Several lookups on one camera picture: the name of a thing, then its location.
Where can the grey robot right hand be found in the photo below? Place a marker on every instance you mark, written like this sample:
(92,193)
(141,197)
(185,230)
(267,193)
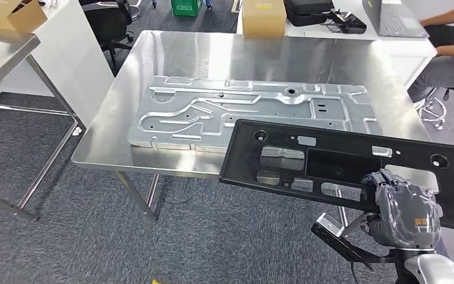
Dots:
(407,215)

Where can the black plastic panel part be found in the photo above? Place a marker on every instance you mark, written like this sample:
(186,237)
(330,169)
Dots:
(239,164)

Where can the stainless steel workbench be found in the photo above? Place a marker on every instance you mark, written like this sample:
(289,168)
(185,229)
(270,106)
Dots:
(250,55)

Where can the chrome stool base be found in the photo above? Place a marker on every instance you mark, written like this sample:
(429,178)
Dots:
(430,111)

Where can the person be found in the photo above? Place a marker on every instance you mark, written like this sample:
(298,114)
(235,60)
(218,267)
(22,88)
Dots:
(446,72)

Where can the long white desk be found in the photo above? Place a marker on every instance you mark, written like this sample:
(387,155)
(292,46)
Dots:
(403,49)

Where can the stamped silver metal plate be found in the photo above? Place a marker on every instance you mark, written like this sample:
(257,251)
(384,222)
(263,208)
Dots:
(250,106)

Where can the grey laptop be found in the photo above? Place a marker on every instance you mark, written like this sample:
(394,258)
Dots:
(395,19)

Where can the black handheld device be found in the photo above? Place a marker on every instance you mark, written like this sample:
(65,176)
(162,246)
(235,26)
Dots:
(348,25)

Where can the black hard case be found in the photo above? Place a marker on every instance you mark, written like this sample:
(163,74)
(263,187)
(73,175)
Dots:
(305,11)

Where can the closed cardboard box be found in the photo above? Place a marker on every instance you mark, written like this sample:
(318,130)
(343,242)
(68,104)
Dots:
(264,21)

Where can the green plastic crate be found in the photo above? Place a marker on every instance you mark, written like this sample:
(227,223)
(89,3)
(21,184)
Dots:
(187,8)

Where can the black office chair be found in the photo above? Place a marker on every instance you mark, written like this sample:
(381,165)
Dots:
(105,21)

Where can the white cabinet desk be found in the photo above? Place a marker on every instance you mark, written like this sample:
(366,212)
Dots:
(70,58)

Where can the open cardboard box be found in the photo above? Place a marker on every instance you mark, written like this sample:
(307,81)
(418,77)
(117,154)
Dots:
(19,19)

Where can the small stainless steel table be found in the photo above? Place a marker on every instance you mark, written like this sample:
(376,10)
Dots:
(0,51)

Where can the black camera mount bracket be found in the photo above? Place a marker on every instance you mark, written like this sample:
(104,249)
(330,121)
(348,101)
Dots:
(348,249)

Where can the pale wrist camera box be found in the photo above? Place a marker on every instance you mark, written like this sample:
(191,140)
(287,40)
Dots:
(329,225)

